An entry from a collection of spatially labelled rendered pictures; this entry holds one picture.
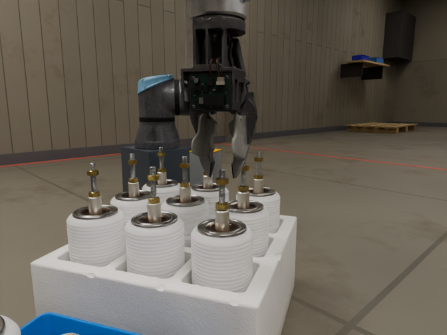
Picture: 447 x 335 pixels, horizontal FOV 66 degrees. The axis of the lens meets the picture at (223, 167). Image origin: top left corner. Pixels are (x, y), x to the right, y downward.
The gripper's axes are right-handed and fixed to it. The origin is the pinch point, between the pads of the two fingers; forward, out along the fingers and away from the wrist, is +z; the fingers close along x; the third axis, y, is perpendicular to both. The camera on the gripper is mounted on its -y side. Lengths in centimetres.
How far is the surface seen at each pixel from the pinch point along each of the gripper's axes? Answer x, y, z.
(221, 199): 0.1, 1.0, 4.7
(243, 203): 0.7, -10.1, 8.4
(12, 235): -86, -37, 35
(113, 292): -15.2, 7.6, 18.7
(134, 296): -11.4, 7.8, 18.7
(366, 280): 26, -39, 35
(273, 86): -57, -426, -35
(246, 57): -80, -361, -65
